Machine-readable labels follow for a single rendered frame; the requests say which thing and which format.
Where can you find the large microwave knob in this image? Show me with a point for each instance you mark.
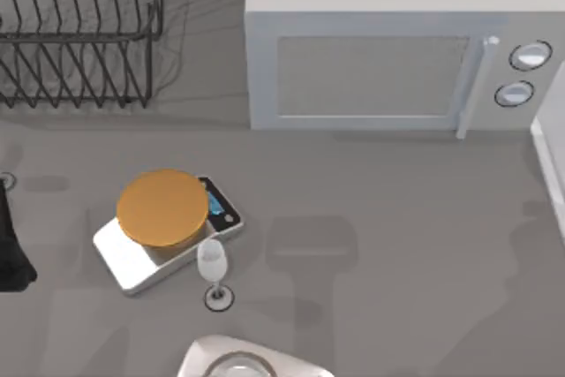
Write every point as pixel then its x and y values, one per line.
pixel 530 55

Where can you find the clear wine glass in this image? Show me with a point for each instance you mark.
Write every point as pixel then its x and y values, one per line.
pixel 212 262

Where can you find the small microwave knob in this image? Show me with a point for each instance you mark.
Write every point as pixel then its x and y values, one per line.
pixel 514 93

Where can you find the microwave oven door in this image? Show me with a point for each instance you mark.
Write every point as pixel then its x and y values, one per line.
pixel 371 74

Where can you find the white kitchen scale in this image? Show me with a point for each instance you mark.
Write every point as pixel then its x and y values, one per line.
pixel 128 262

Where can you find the round orange wooden disc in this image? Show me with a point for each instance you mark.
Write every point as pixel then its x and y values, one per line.
pixel 162 207

